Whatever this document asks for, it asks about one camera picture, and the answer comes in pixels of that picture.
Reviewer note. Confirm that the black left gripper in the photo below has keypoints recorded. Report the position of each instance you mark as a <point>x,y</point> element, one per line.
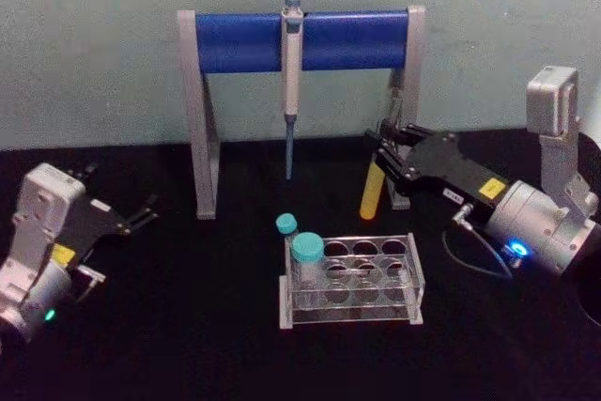
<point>91,225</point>

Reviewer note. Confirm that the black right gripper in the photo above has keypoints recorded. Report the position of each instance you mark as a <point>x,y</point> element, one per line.
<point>441,161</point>

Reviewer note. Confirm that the yellow tube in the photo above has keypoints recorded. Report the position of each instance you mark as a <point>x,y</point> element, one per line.
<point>370,199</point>

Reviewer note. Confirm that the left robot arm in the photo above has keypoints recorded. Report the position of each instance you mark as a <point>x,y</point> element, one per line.
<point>28,213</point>

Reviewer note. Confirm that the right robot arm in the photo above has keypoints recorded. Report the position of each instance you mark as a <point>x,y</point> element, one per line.
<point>530,213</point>

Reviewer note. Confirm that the large teal-capped tube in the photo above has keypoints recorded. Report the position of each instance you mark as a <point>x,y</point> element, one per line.
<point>307,246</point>

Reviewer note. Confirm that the small teal-capped tube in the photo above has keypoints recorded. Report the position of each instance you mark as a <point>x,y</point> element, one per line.
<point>287,223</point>

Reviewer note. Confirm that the grey pipette with blue tip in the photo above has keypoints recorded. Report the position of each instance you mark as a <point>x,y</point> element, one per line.
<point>291,67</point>

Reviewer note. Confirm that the black table cloth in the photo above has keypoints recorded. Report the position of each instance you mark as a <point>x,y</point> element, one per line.
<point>188,326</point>

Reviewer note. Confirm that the clear acrylic tube rack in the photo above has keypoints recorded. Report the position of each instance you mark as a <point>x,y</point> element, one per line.
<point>352,318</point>

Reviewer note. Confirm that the grey stand with blue bar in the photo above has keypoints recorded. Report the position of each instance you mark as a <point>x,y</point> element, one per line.
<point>235,41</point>

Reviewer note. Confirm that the pale wall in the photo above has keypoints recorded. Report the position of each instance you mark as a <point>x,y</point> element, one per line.
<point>94,44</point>

